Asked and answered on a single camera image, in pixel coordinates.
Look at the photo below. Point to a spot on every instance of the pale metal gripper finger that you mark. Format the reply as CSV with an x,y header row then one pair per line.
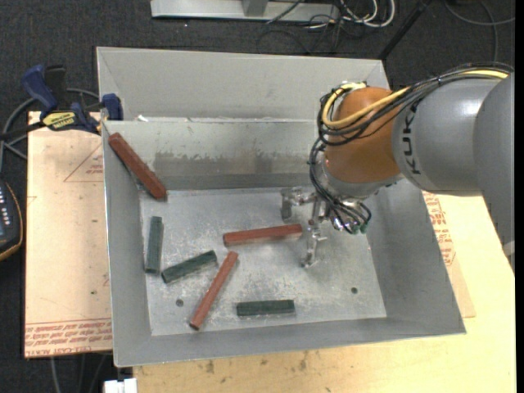
x,y
312,246
287,207

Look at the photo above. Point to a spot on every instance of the red-brown flat block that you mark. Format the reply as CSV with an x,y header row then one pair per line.
x,y
262,234
215,289
137,166

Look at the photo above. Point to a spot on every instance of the dark green flat block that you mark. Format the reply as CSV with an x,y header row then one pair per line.
x,y
154,244
266,308
189,266

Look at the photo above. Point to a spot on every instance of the grey metal bin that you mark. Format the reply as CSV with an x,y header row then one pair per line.
x,y
262,92

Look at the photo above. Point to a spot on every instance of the brown cardboard board, red print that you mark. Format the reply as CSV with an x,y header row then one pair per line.
x,y
65,240

